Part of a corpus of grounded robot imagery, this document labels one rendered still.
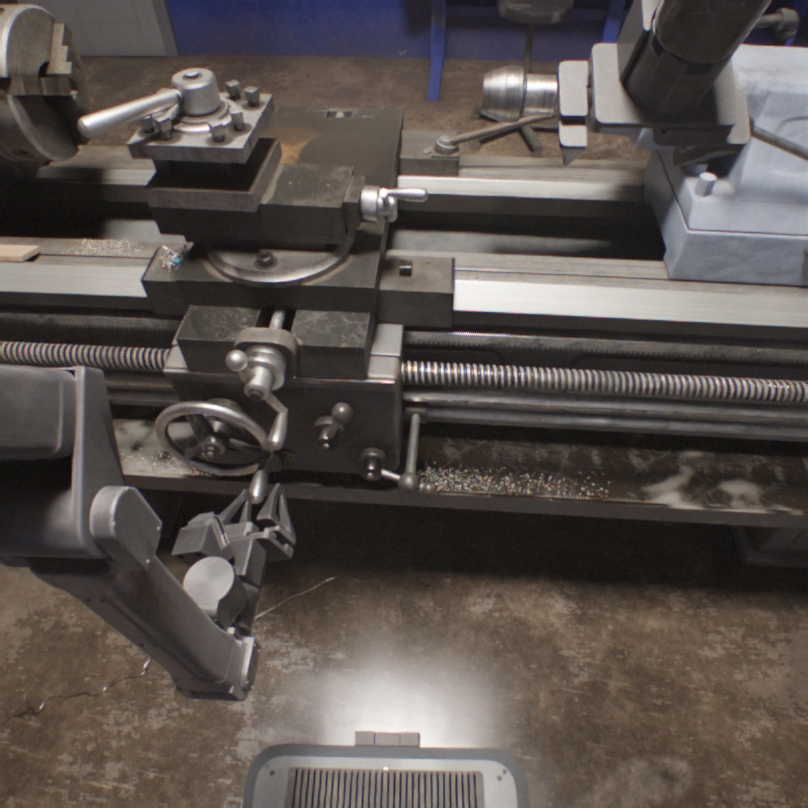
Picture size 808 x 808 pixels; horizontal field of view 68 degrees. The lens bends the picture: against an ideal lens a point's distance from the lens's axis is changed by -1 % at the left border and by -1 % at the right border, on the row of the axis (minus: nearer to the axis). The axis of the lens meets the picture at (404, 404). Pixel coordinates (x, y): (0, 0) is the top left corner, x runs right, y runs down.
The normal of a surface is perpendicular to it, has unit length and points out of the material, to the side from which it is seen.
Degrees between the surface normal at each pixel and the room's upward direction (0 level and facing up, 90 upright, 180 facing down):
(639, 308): 36
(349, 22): 90
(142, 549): 87
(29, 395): 79
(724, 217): 62
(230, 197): 90
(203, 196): 90
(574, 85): 30
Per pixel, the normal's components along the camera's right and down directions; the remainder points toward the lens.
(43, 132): 1.00, 0.05
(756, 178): -0.07, 0.45
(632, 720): -0.01, -0.63
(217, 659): 0.97, -0.05
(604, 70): -0.02, -0.16
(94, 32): -0.07, 0.77
